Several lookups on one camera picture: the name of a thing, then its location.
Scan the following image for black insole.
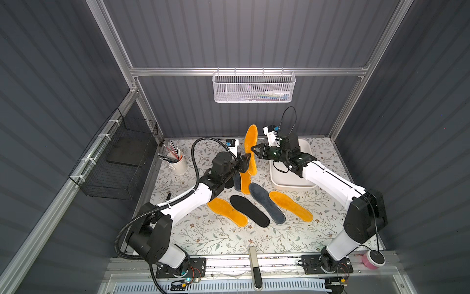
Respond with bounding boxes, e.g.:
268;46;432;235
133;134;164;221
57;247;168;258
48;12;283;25
230;195;270;228
224;177;235;189

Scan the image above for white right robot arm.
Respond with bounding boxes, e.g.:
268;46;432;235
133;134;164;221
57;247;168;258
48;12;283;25
246;132;388;272

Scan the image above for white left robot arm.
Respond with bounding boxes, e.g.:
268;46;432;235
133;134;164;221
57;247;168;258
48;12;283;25
125;151;251;276

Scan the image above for white plastic storage box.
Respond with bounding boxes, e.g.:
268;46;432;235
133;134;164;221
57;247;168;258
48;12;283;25
269;161;317;192

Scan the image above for dark grey insole upper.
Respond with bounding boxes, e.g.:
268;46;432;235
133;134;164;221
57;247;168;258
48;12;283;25
233;173;242;192

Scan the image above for dark grey insole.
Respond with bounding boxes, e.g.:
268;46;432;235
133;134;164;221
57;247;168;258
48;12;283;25
233;173;242;192
248;183;286;225

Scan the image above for yellow fleece insole upper middle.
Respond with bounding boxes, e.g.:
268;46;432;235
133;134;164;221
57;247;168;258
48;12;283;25
240;172;251;195

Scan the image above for dark grey insole lower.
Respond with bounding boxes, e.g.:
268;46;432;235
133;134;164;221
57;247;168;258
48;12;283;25
248;183;286;225

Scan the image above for white pen cup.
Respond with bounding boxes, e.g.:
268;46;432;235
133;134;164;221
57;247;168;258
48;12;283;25
158;141;188;175

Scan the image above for pink tape roll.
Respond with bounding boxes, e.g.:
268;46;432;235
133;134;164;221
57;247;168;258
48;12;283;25
362;250;386;270

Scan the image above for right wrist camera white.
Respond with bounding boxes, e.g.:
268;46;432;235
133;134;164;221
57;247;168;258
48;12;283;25
263;125;280;147

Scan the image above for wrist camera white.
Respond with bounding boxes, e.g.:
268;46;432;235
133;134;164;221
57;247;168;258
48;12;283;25
226;138;239;157
263;125;280;147

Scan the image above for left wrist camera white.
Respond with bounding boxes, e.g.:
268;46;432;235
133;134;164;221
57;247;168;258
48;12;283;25
226;138;239;157

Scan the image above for black right camera cable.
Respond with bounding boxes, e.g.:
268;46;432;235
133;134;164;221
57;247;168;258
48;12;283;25
278;106;298;140

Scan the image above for white wire mesh basket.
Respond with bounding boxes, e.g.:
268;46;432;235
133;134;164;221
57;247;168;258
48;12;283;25
212;71;296;104

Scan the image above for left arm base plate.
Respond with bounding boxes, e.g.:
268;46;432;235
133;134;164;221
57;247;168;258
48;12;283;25
156;257;207;279

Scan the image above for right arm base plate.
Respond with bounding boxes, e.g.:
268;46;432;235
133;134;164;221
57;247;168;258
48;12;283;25
297;254;354;275

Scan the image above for white handle tool front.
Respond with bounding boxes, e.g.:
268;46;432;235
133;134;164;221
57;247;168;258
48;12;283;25
248;246;263;291

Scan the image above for black wire basket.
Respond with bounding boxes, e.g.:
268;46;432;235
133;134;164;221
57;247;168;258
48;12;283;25
69;111;159;200

